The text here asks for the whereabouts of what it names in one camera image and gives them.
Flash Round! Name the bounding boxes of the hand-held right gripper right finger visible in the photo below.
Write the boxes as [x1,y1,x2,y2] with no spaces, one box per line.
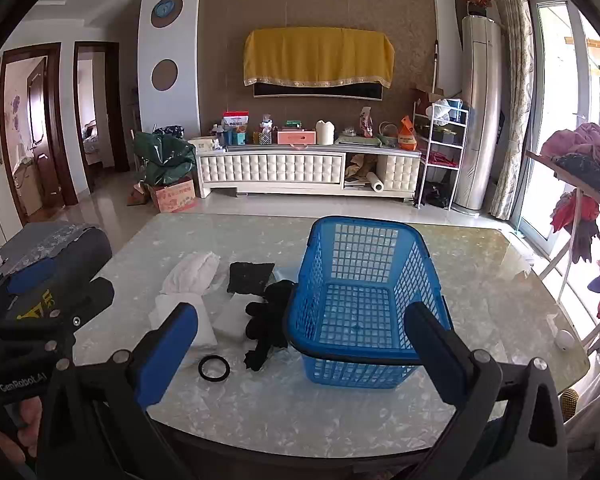
[403,302,567,480]

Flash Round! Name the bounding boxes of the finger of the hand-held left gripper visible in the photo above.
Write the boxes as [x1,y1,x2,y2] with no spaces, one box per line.
[0,277,116,335]
[0,331,77,369]

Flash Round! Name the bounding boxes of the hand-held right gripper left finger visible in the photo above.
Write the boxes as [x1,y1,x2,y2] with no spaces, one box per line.
[37,302,201,480]

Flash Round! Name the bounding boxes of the large white textured pad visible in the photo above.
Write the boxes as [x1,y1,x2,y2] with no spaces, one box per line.
[149,292,218,356]

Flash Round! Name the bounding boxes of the black ring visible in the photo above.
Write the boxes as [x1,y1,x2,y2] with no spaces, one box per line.
[198,355,230,382]

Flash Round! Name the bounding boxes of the small white textured pad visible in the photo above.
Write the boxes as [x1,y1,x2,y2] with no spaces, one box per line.
[214,292,261,343]

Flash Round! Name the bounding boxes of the blue plastic basket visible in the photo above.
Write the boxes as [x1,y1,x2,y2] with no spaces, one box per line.
[282,216,453,388]

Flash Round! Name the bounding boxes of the person's left hand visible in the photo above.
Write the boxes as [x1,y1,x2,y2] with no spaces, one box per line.
[0,395,44,466]

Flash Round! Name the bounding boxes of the white bundled cloth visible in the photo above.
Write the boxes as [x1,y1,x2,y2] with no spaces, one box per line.
[161,252,221,296]

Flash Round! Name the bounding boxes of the black glove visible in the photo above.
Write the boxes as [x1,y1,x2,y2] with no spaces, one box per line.
[242,280,298,372]

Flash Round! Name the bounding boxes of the black square cloth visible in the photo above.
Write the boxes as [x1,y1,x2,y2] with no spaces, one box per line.
[226,261,276,296]

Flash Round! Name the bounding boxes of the printed cardboard box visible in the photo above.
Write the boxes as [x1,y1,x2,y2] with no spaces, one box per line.
[147,177,197,213]

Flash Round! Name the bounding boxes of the green plastic bag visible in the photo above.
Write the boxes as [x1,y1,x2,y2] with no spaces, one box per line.
[132,131,197,186]

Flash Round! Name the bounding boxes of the black plastic bag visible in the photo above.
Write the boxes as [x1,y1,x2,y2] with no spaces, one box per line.
[422,182,453,208]

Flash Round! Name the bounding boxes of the brown wooden door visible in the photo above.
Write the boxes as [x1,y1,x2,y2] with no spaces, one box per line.
[0,42,78,223]

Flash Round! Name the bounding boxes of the red hanging clothes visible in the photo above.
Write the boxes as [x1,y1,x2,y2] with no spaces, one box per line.
[550,190,600,263]

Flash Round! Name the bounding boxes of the white tufted TV cabinet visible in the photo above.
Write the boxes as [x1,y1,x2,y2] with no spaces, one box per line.
[195,142,423,201]

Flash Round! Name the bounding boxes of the orange packet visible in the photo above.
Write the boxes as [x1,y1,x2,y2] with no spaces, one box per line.
[397,116,421,152]

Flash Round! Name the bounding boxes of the red and white snack bag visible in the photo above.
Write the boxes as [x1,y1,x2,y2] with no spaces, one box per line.
[222,111,250,147]

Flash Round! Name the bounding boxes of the wooden clothes drying rack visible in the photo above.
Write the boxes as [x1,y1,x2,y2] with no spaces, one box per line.
[525,122,600,356]

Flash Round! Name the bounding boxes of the small wicker basket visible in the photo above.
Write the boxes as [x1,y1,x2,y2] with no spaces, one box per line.
[377,121,401,146]

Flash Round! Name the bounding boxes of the white plastic bag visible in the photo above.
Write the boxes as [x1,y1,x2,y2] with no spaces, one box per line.
[426,99,463,125]

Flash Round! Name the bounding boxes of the standing air conditioner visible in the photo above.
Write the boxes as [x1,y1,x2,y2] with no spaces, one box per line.
[452,15,503,211]

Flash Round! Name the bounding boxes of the pink box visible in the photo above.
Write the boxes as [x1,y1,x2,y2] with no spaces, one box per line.
[277,129,317,146]

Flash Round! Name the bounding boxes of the pile of pink clothes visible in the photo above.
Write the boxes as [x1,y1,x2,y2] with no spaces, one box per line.
[540,122,600,191]

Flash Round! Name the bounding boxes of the patterned curtain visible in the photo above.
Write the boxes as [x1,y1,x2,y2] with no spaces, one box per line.
[487,0,536,221]

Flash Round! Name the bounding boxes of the black television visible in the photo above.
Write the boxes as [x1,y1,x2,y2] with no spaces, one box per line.
[252,80,383,102]

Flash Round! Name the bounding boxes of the yellow fringed cloth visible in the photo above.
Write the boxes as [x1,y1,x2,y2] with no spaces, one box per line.
[243,27,396,88]

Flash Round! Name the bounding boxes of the brown door frame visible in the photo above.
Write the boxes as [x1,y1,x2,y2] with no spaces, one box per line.
[73,41,131,176]

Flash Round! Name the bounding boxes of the white wire rack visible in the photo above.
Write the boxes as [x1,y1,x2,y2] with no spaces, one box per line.
[412,102,471,210]

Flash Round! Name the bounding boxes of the round brown wall plaque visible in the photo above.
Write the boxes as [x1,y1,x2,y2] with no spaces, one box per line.
[151,58,179,91]

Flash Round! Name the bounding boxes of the round wall plaque blue plate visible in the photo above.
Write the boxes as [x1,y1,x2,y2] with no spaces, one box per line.
[150,0,183,28]

